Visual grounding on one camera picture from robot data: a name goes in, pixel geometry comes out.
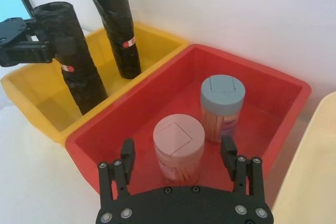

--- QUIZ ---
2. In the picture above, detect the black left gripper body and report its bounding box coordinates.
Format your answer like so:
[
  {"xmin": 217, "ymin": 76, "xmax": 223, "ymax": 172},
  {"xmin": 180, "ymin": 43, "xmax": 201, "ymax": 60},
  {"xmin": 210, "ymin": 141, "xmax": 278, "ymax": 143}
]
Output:
[{"xmin": 0, "ymin": 17, "xmax": 27, "ymax": 49}]

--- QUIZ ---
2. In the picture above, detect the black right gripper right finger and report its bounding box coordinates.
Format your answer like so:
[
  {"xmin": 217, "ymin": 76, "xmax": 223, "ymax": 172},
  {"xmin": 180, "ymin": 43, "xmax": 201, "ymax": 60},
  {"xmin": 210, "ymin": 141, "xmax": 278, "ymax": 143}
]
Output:
[{"xmin": 219, "ymin": 136, "xmax": 264, "ymax": 199}]

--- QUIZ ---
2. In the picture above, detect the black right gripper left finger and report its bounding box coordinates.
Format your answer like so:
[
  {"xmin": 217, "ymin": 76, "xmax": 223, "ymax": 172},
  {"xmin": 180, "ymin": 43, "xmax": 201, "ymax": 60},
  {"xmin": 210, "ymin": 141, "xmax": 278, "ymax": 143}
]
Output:
[{"xmin": 97, "ymin": 138, "xmax": 137, "ymax": 209}]

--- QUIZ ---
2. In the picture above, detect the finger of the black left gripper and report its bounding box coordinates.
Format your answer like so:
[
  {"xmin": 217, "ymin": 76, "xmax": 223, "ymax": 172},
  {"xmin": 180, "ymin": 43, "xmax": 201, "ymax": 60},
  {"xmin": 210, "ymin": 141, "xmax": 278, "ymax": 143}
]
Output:
[
  {"xmin": 23, "ymin": 18, "xmax": 43, "ymax": 43},
  {"xmin": 0, "ymin": 36, "xmax": 76, "ymax": 68}
]

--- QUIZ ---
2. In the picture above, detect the black bag roll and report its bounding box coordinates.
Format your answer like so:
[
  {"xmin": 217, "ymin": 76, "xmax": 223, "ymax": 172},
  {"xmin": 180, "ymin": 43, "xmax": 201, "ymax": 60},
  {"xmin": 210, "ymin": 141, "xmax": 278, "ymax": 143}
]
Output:
[
  {"xmin": 31, "ymin": 2, "xmax": 109, "ymax": 116},
  {"xmin": 87, "ymin": 0, "xmax": 143, "ymax": 80}
]

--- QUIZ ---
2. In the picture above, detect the red plastic bin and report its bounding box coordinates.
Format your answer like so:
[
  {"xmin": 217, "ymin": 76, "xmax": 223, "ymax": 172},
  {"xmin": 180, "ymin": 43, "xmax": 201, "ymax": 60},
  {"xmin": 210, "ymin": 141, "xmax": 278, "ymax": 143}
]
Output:
[{"xmin": 65, "ymin": 43, "xmax": 313, "ymax": 204}]

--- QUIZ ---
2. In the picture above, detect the pink-lidded toothpick jar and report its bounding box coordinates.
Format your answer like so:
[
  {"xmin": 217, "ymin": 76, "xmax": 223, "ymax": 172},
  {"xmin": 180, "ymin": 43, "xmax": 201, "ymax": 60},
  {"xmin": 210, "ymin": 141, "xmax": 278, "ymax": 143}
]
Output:
[{"xmin": 152, "ymin": 113, "xmax": 206, "ymax": 186}]

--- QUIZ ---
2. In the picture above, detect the blue-lidded toothpick jar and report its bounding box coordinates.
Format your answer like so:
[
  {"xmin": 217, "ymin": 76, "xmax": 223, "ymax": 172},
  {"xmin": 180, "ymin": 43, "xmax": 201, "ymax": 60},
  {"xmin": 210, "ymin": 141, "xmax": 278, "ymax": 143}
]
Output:
[{"xmin": 200, "ymin": 74, "xmax": 247, "ymax": 145}]

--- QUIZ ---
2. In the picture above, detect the cream plastic bin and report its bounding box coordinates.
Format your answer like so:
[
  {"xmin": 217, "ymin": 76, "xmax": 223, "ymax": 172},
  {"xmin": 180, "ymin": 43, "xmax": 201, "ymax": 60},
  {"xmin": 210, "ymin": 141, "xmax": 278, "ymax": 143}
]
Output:
[{"xmin": 269, "ymin": 92, "xmax": 336, "ymax": 224}]

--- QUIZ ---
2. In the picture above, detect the yellow plastic bin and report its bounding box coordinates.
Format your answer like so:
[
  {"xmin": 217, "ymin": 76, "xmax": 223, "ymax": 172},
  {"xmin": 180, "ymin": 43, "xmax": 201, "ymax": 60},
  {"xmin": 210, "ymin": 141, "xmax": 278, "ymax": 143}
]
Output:
[{"xmin": 1, "ymin": 22, "xmax": 190, "ymax": 146}]

